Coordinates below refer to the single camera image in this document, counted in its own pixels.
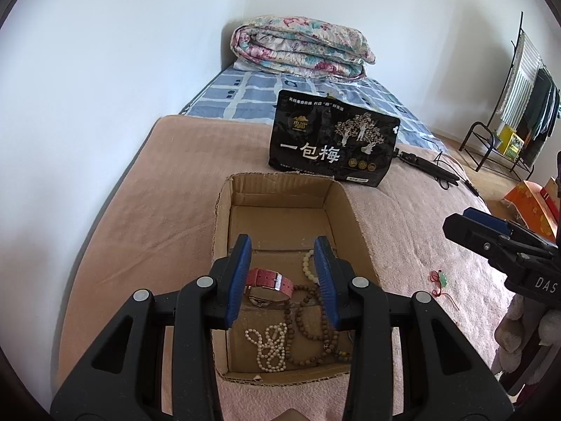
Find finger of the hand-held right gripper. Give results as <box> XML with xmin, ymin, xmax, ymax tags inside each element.
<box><xmin>464</xmin><ymin>207</ymin><xmax>557</xmax><ymax>250</ymax></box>
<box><xmin>442</xmin><ymin>213</ymin><xmax>555</xmax><ymax>269</ymax></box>

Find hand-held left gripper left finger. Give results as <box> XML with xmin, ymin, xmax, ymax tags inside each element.
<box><xmin>50</xmin><ymin>234</ymin><xmax>254</xmax><ymax>421</ymax></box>

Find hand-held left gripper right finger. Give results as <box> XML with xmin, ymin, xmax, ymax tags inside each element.
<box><xmin>313</xmin><ymin>235</ymin><xmax>513</xmax><ymax>421</ymax></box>

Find cream bead bracelet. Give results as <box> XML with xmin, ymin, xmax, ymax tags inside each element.
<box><xmin>302</xmin><ymin>249</ymin><xmax>320</xmax><ymax>292</ymax></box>

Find wristwatch with leather strap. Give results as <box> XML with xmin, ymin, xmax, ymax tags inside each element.
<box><xmin>243</xmin><ymin>267</ymin><xmax>293</xmax><ymax>308</ymax></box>

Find red string jade pendant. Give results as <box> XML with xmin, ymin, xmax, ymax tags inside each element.
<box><xmin>428</xmin><ymin>269</ymin><xmax>461</xmax><ymax>312</ymax></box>

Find brown wooden bead necklace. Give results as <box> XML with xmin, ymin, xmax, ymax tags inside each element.
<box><xmin>280</xmin><ymin>284</ymin><xmax>353</xmax><ymax>367</ymax></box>

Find cardboard box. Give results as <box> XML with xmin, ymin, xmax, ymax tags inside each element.
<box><xmin>212</xmin><ymin>172</ymin><xmax>382</xmax><ymax>381</ymax></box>

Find white pearl necklace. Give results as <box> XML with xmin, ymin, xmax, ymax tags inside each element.
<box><xmin>244</xmin><ymin>322</ymin><xmax>289</xmax><ymax>373</ymax></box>

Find red box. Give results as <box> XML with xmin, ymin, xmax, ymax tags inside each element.
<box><xmin>541</xmin><ymin>175</ymin><xmax>561</xmax><ymax>211</ymax></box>

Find black folded tripod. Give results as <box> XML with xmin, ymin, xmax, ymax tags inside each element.
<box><xmin>394</xmin><ymin>150</ymin><xmax>461</xmax><ymax>187</ymax></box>

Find yellow box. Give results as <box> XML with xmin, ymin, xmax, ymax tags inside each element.
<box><xmin>497</xmin><ymin>125</ymin><xmax>524</xmax><ymax>159</ymax></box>

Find pink blanket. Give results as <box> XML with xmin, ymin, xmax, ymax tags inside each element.
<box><xmin>59</xmin><ymin>115</ymin><xmax>527</xmax><ymax>421</ymax></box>

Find dark hanging clothes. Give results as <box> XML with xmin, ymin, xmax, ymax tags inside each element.
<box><xmin>521</xmin><ymin>68</ymin><xmax>561</xmax><ymax>167</ymax></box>

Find striped hanging cloth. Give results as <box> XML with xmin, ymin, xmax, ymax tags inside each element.
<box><xmin>500</xmin><ymin>33</ymin><xmax>542</xmax><ymax>128</ymax></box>

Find black snack bag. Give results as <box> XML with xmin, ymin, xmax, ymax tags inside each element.
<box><xmin>267</xmin><ymin>89</ymin><xmax>401</xmax><ymax>188</ymax></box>

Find black metal clothes rack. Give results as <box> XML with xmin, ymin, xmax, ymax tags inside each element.
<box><xmin>459</xmin><ymin>11</ymin><xmax>561</xmax><ymax>180</ymax></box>

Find blue checked bedsheet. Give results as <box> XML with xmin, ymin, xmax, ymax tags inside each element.
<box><xmin>177</xmin><ymin>67</ymin><xmax>445</xmax><ymax>150</ymax></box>

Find folded floral quilt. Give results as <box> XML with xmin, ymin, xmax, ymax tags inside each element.
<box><xmin>231</xmin><ymin>16</ymin><xmax>377</xmax><ymax>80</ymax></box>

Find black cable with switch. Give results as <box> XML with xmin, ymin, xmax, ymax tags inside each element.
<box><xmin>421</xmin><ymin>136</ymin><xmax>480</xmax><ymax>198</ymax></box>

